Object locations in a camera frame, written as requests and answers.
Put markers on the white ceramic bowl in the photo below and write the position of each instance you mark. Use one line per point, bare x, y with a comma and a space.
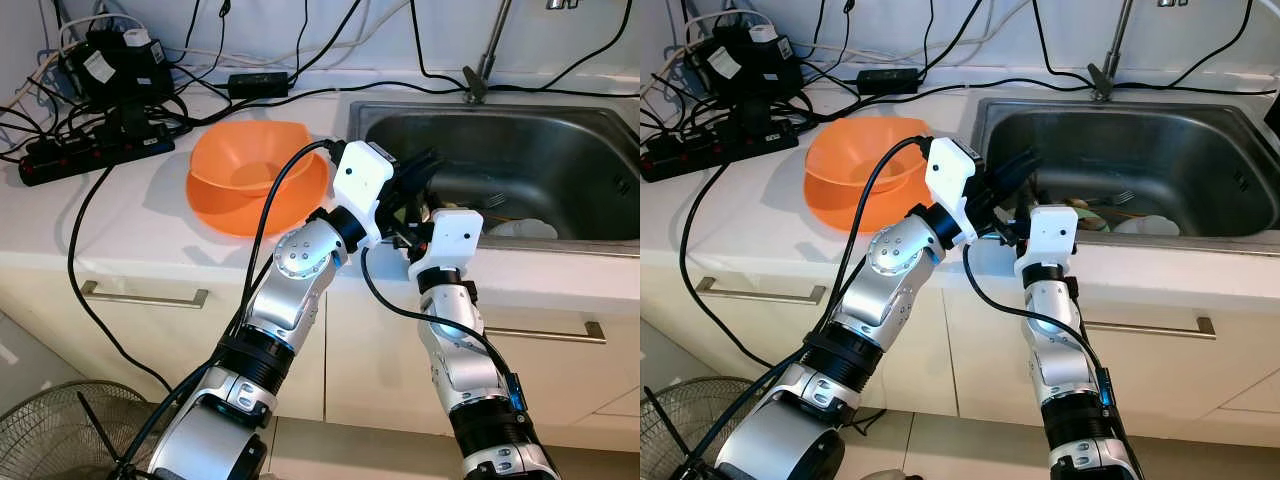
525, 230
1148, 227

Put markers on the black power strip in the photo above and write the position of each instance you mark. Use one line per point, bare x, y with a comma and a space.
90, 158
715, 153

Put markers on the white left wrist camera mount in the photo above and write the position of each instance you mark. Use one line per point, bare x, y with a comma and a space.
360, 180
950, 175

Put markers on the cream kitchen cabinet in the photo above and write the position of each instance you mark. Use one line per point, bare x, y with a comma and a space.
980, 360
380, 350

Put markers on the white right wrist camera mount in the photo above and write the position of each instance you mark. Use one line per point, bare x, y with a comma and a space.
1050, 235
452, 240

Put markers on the black charger with white labels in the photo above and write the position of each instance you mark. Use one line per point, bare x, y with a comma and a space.
745, 65
115, 70

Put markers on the orange plastic bowl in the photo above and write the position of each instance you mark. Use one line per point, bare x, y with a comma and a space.
855, 148
235, 215
850, 212
240, 150

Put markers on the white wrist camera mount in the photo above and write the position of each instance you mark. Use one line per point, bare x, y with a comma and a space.
950, 175
452, 240
360, 180
1050, 235

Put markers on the stainless steel sink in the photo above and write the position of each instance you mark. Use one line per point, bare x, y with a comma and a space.
1180, 150
560, 150

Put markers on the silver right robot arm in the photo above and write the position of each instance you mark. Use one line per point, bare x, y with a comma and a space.
1050, 340
455, 350

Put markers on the silver fork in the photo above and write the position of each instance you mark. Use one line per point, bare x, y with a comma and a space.
1118, 197
505, 203

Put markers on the chrome faucet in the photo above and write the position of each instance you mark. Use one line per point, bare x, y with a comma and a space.
476, 87
1101, 84

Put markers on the green plate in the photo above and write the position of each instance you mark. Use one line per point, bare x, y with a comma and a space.
1092, 220

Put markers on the black power adapter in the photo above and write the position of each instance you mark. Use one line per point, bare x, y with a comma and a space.
258, 85
888, 81

